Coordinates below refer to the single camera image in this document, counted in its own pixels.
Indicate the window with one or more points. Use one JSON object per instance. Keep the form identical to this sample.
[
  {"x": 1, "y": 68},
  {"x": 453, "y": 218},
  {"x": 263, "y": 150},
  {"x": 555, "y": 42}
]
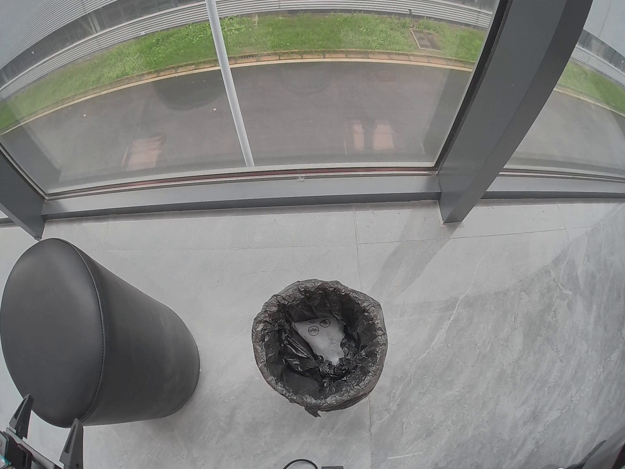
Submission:
[{"x": 512, "y": 91}]

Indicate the white printed wrapper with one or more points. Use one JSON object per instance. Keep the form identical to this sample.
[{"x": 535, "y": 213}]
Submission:
[{"x": 322, "y": 337}]

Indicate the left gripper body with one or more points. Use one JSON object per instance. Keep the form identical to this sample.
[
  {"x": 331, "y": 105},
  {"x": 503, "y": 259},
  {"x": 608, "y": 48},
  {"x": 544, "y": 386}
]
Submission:
[{"x": 34, "y": 457}]

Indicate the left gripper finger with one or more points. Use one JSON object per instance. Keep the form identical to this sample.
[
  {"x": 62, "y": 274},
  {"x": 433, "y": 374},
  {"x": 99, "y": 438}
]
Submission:
[
  {"x": 73, "y": 445},
  {"x": 23, "y": 416}
]

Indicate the dark grey round chair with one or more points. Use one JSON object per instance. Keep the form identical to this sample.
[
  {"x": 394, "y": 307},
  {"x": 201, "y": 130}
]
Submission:
[{"x": 97, "y": 340}]

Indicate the black plastic bag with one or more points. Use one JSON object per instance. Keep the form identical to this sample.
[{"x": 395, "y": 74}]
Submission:
[{"x": 273, "y": 350}]

